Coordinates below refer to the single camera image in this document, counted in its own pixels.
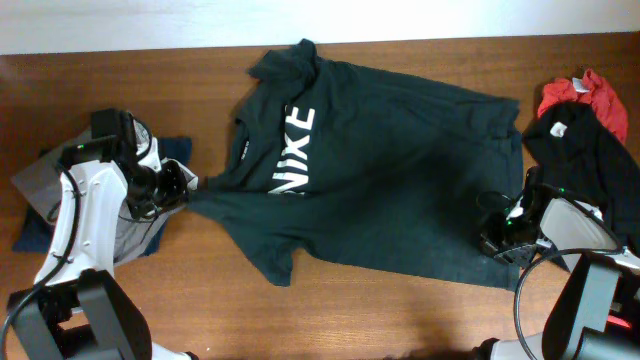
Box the dark green Nike t-shirt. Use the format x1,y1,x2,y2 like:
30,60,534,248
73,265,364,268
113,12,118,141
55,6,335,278
188,40,523,290

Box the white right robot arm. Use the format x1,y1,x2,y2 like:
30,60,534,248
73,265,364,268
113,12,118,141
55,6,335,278
476,188,639,360

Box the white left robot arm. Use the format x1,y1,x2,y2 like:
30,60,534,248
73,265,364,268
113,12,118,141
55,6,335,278
1,108,198,360

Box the grey folded shorts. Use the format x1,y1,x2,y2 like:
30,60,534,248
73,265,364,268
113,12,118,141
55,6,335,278
11,109,192,265

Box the black garment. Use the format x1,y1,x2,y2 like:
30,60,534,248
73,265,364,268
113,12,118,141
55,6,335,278
523,102,639,255

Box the navy blue folded garment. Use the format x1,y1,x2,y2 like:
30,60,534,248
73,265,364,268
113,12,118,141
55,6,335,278
11,147,170,263

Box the red garment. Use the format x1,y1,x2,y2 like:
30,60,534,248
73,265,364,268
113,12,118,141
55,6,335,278
536,69,629,145

